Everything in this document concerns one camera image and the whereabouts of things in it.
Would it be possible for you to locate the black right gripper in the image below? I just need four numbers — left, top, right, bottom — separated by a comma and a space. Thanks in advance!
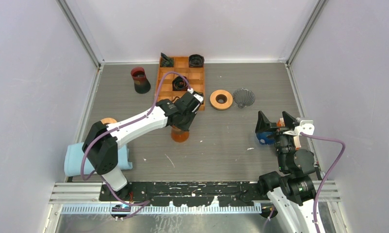
255, 110, 298, 170

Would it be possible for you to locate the orange glass carafe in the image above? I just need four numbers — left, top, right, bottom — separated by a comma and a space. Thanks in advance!
171, 126, 190, 143

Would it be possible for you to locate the clear grey ribbed dripper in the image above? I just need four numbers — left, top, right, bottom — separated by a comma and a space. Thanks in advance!
232, 88, 256, 109

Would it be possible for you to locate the wooden ring dripper stand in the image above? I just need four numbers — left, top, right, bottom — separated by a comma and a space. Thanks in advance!
100, 117, 117, 125

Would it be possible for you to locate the orange coffee filter box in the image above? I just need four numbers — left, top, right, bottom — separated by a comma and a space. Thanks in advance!
276, 118, 301, 150

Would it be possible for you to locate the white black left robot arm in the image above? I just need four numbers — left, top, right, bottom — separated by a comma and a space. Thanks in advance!
82, 90, 204, 200

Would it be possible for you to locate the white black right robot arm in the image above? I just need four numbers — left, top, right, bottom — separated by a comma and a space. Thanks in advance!
255, 111, 325, 233

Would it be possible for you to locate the blue ribbed dripper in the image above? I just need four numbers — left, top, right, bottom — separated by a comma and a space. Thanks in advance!
255, 130, 275, 145

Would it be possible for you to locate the black dripper middle compartment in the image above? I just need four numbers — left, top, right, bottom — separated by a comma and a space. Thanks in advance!
172, 76, 188, 91

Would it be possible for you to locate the black dripper top-right compartment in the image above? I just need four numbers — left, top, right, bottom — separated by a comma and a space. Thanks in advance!
188, 54, 205, 68

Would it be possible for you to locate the black dripper top-left compartment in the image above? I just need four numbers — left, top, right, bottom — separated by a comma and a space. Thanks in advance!
160, 52, 174, 67

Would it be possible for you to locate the orange compartment tray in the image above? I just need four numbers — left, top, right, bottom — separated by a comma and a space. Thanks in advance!
155, 56, 206, 101

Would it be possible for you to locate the red black carafe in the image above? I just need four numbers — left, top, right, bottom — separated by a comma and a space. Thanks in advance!
130, 67, 151, 94

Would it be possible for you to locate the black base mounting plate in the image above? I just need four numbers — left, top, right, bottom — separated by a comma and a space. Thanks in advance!
116, 181, 269, 207

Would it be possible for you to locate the light blue folded cloth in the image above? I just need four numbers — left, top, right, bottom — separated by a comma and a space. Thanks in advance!
64, 142, 133, 177

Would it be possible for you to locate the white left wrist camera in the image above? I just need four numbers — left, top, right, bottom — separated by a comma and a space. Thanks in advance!
187, 88, 204, 104

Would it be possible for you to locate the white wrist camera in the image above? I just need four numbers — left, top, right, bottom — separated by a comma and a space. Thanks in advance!
284, 117, 315, 136
187, 88, 204, 104

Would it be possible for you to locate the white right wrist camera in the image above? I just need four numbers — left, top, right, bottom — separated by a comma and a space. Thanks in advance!
284, 117, 315, 136

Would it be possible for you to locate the wooden ring holder right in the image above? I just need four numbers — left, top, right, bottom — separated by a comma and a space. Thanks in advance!
210, 89, 233, 110

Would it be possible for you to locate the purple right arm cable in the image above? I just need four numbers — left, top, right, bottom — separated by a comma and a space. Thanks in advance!
299, 132, 347, 233

